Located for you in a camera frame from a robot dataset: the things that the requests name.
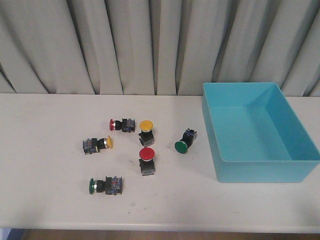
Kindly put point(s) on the green push button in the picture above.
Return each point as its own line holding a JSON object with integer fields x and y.
{"x": 188, "y": 138}
{"x": 109, "y": 186}

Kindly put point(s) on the grey pleated curtain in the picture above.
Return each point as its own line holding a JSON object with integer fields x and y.
{"x": 158, "y": 47}

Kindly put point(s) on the yellow push button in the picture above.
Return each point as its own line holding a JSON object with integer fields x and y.
{"x": 93, "y": 145}
{"x": 146, "y": 136}

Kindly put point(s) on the blue plastic box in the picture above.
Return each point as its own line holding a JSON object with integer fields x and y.
{"x": 254, "y": 134}

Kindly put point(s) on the green push button right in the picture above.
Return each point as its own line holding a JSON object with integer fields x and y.
{"x": 188, "y": 138}

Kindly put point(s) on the red push button front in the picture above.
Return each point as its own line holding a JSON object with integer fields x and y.
{"x": 146, "y": 161}

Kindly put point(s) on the yellow push button lying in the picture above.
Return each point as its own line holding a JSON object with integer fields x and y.
{"x": 93, "y": 145}

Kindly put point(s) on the green push button front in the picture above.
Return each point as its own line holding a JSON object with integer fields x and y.
{"x": 109, "y": 186}

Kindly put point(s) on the red push button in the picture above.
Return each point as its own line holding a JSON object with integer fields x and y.
{"x": 146, "y": 161}
{"x": 127, "y": 125}

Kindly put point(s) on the red push button back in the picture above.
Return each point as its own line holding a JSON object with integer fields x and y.
{"x": 127, "y": 125}

